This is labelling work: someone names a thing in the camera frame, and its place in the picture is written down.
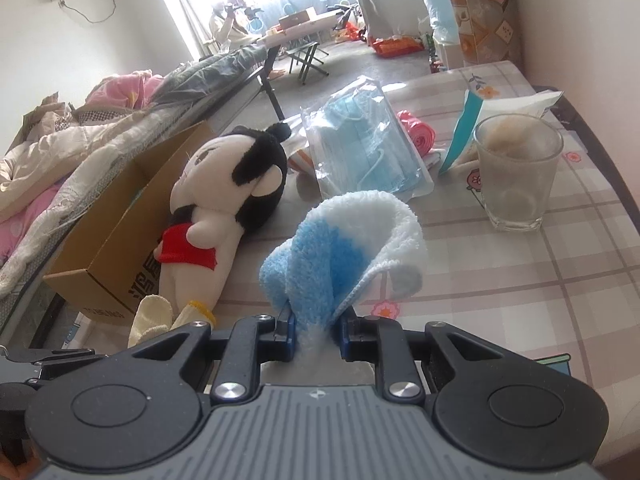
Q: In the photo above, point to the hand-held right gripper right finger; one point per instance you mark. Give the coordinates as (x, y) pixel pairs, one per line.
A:
(345, 340)

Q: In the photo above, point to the small red plastic bag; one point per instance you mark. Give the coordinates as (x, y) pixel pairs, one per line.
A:
(356, 31)

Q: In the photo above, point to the brown cardboard box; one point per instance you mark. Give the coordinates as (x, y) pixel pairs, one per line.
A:
(105, 260)

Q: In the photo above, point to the pink trash bag roll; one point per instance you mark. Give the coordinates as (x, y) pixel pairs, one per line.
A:
(420, 135)

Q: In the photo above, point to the green folding stool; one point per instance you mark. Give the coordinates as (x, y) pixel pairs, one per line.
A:
(302, 49)

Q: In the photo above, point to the red fire extinguisher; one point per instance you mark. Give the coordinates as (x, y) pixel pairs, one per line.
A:
(435, 65)

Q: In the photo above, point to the small cardboard box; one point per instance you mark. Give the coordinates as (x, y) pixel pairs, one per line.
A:
(297, 19)

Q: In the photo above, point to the white water dispenser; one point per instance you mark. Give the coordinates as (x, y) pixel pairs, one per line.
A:
(447, 52)

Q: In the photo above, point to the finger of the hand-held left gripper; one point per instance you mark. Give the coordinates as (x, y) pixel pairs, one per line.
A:
(45, 357)

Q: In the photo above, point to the grey folded blanket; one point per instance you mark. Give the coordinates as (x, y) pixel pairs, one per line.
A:
(210, 75)

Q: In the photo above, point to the black-haired plush doll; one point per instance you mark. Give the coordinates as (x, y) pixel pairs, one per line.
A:
(220, 175)

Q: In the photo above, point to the pink bedsheet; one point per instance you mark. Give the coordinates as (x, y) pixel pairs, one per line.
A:
(25, 220)

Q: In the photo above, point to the blue and white fluffy towel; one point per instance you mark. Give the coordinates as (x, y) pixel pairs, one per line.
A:
(325, 260)

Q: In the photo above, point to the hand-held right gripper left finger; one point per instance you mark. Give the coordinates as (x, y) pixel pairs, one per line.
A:
(286, 330)

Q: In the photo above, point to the clear glass cup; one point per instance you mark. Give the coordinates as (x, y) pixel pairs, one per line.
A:
(515, 185)

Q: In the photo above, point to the pack of blue face masks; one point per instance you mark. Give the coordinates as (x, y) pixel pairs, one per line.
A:
(360, 145)

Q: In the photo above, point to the white folding table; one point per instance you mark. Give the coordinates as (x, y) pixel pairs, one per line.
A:
(300, 32)

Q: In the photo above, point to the grey curtain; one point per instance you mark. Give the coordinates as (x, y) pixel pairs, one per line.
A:
(380, 0)

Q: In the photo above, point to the pink floral quilt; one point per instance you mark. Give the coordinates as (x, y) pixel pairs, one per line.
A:
(120, 92)

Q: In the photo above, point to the patterned tall roll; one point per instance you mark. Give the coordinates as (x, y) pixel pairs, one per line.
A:
(482, 10)

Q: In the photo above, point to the beige fluffy cloth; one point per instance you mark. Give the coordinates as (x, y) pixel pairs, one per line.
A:
(510, 135)

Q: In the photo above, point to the checked floral tablecloth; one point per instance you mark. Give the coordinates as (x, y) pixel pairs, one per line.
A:
(500, 285)

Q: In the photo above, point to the large red plastic bag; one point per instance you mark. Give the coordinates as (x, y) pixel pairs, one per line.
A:
(397, 46)

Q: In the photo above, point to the white lace bedspread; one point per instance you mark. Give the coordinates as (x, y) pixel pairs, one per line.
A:
(100, 160)

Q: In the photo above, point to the orange striped white towel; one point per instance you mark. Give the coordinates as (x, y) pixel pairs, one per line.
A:
(300, 160)

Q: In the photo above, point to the white and teal tissue pack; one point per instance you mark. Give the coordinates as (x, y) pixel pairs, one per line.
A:
(465, 130)

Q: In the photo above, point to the beige quilt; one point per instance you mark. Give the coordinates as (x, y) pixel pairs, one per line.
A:
(65, 145)

